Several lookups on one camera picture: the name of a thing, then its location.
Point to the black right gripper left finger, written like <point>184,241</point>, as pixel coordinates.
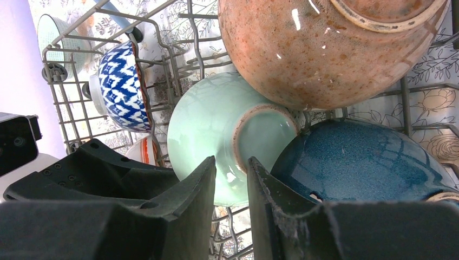
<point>174,225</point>

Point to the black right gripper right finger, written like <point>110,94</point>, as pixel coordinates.
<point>285,225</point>

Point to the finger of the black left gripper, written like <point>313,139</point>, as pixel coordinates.
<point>94,172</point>

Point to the dark teal gold bowl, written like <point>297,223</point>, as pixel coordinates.
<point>346,159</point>

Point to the light green bowl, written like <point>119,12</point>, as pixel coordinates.
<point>224,117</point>

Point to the pale green checkered bowl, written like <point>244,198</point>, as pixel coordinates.
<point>72,55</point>

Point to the white red patterned bowl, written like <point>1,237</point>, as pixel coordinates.
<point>145,151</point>

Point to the blue white zigzag bowl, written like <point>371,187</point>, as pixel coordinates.
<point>122,96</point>

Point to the light blue tripod stand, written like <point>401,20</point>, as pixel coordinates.
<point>123,22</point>

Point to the pink speckled bowl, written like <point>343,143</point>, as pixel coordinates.
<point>326,54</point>

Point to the grey wire dish rack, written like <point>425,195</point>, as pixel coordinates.
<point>182,40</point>

